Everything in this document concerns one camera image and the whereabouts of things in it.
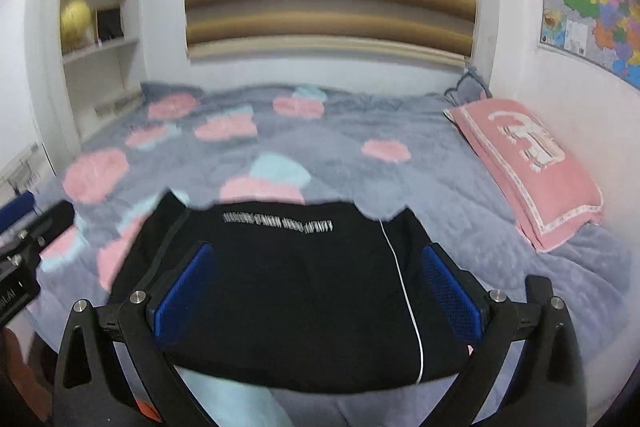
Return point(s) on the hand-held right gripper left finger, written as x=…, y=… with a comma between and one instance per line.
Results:
x=182, y=294

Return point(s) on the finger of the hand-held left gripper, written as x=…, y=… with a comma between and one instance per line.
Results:
x=52, y=222
x=17, y=209

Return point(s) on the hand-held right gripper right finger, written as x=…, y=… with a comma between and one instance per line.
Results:
x=452, y=302

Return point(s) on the black hooded jacket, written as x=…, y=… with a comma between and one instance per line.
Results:
x=300, y=287

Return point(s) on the person's left hand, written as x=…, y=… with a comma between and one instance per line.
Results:
x=20, y=354

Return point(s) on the pink embroidered pillow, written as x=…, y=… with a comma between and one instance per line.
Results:
x=525, y=177

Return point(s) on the white bookshelf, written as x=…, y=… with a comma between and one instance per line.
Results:
x=107, y=67

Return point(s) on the yellow globe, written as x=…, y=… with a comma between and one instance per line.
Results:
x=75, y=22

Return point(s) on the black box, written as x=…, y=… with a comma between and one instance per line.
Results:
x=108, y=24

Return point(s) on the grey pillow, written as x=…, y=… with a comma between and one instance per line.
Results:
x=470, y=89

